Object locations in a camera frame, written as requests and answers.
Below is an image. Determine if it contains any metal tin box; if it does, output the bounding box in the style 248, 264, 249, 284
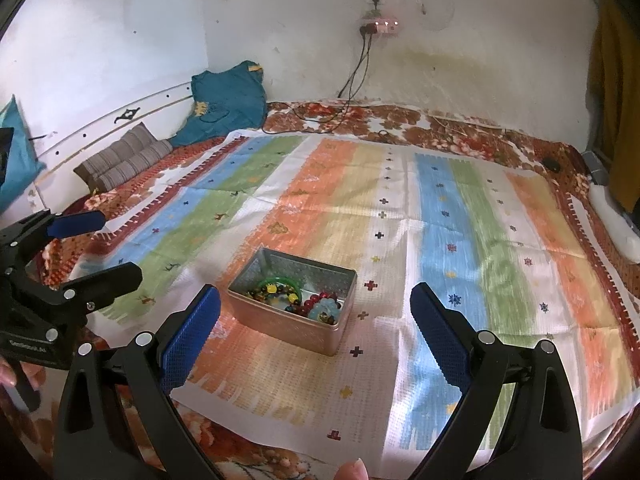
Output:
227, 247, 358, 357

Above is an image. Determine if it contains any teal garment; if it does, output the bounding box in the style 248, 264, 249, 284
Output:
172, 60, 268, 148

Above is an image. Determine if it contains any light blue bead bracelet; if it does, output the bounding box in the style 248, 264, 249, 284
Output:
307, 300, 342, 324

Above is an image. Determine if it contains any white bed headboard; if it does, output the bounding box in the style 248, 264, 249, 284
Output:
30, 82, 196, 201

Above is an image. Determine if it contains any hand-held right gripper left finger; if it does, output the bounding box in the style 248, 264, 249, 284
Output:
52, 284, 222, 480

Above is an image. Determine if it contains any teal cloth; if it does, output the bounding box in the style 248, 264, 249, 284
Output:
0, 95, 48, 213

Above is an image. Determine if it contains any dark red bead bracelet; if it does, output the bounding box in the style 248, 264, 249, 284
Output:
295, 291, 342, 317

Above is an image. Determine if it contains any person's right hand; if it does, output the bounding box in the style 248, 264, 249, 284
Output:
336, 458, 370, 480

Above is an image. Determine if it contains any yellow hanging cloth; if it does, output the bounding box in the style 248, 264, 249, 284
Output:
587, 0, 640, 211

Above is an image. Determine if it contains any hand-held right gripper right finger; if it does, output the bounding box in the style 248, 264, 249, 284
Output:
410, 282, 585, 480

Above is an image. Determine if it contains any person's left hand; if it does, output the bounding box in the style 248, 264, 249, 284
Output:
0, 355, 48, 391

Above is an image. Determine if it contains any yellow and black bead bracelet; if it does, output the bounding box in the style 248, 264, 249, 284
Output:
244, 282, 301, 313

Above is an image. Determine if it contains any green jade bangle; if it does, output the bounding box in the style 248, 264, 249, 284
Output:
257, 275, 302, 307

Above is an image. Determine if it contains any colourful striped mat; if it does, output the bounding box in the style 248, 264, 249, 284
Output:
97, 130, 640, 453

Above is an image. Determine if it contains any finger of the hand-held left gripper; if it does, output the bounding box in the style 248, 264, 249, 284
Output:
47, 261, 144, 313
0, 210, 107, 251

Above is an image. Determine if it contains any pink power strip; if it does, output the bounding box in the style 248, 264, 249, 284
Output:
357, 17, 401, 37

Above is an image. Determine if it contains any black cable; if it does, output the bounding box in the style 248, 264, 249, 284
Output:
262, 30, 373, 136

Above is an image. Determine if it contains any grey striped folded cushion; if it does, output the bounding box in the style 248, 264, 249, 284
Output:
74, 122, 174, 194

